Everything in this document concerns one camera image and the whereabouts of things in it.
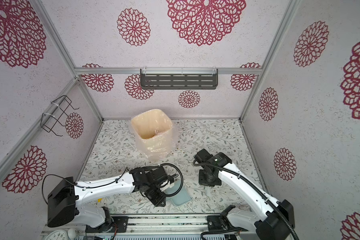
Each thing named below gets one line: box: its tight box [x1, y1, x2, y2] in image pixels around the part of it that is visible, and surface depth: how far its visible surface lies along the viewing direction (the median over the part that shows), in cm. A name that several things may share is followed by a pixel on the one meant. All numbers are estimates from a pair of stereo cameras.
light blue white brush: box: [205, 186, 211, 198], surface depth 85 cm
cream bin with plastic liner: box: [130, 109, 178, 162], surface depth 85 cm
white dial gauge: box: [44, 229, 68, 240], surface depth 69 cm
